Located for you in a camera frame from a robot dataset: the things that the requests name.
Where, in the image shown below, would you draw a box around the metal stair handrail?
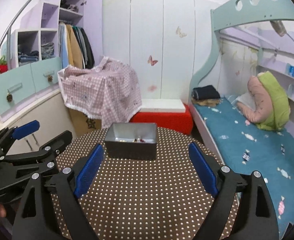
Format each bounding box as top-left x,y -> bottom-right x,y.
0,0 -> 90,52

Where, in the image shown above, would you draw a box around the purple shelf unit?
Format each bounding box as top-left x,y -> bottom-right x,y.
1,0 -> 103,69

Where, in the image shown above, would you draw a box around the blue patterned mattress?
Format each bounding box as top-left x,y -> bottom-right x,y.
195,98 -> 294,234

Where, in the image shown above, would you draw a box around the teal drawer unit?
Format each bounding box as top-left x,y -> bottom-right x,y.
0,57 -> 62,122

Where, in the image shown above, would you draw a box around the brown cardboard box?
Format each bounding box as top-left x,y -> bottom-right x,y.
68,109 -> 102,137

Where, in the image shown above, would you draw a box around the red plush toy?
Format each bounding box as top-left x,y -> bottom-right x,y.
0,55 -> 8,74

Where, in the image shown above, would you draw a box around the white pillow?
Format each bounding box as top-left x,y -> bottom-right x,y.
236,92 -> 256,111

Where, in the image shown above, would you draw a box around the dark metal storage box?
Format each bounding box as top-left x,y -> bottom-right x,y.
104,122 -> 158,160

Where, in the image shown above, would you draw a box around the red ottoman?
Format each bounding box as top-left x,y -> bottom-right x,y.
129,104 -> 194,135

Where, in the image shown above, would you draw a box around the teal bunk bed frame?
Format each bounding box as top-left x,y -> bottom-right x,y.
189,0 -> 294,93

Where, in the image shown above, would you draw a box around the pink checkered cloth cover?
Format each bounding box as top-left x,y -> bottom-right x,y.
57,56 -> 142,128

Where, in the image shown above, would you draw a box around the hanging clothes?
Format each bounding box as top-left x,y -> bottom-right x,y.
58,22 -> 95,69

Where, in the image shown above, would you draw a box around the folded dark clothes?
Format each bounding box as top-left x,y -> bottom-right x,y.
191,85 -> 220,100

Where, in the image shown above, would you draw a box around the folded jeans on shelf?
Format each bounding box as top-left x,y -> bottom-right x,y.
18,42 -> 55,65

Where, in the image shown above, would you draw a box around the pink and green plush pillow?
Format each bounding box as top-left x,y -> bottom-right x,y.
236,71 -> 290,132

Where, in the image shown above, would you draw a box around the beige cabinet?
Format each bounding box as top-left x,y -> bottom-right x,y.
0,89 -> 77,155

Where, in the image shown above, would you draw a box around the white board on ottoman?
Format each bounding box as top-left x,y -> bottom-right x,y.
140,99 -> 186,113

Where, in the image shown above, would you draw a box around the white wardrobe with butterflies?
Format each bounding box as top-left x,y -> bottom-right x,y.
102,0 -> 218,102

